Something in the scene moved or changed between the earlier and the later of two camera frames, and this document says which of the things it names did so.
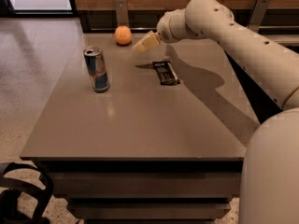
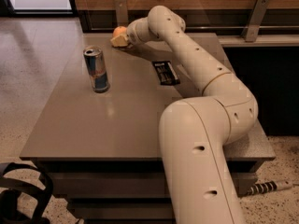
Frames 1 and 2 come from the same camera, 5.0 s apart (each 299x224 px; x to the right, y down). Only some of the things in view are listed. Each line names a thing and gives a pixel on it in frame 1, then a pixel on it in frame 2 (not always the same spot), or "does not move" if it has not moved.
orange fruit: x=122 y=35 does not move
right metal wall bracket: x=258 y=13 does not move
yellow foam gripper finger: x=149 y=41 to x=120 y=40
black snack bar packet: x=166 y=73 does not move
